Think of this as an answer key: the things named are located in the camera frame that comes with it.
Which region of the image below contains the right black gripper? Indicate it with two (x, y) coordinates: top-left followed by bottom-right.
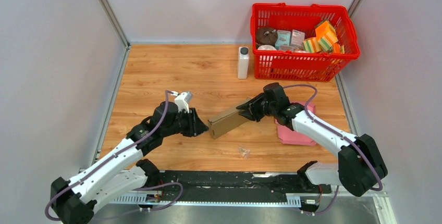
(236, 93), (276, 123)

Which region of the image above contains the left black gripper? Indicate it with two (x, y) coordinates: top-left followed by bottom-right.
(162, 108), (210, 138)

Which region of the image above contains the brown cardboard box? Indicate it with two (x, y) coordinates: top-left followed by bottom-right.
(207, 97), (250, 140)

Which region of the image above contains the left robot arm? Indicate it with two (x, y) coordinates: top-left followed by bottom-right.
(44, 101), (209, 223)

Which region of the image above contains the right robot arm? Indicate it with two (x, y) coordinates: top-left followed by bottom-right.
(236, 82), (388, 197)

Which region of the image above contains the pink paper box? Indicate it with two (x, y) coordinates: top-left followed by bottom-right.
(274, 119), (316, 146)

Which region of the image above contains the teal small box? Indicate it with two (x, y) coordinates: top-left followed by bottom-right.
(274, 30), (291, 50)

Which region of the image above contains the grey pink small box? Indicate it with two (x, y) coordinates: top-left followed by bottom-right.
(290, 30), (305, 49)

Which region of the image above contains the small clear screw bag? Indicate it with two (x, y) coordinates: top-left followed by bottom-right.
(238, 145), (251, 158)

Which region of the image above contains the white bottle black cap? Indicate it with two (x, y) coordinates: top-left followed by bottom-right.
(237, 46), (250, 79)

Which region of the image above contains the red plastic basket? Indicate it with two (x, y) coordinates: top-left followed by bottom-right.
(250, 3), (360, 82)

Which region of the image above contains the white round lid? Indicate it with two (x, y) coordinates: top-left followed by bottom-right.
(257, 45), (277, 51)

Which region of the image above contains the brown round item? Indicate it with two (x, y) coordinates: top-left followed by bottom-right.
(255, 27), (278, 47)

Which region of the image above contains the striped sponge pack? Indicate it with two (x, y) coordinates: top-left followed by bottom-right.
(303, 37), (322, 53)

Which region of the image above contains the orange green sponge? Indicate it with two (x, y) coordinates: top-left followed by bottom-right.
(315, 19), (339, 52)

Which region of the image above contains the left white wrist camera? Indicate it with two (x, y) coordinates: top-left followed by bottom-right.
(171, 91), (193, 113)

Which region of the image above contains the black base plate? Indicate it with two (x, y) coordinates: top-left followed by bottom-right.
(145, 170), (332, 203)

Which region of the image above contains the aluminium frame rail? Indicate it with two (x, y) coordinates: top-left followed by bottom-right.
(62, 169), (398, 224)

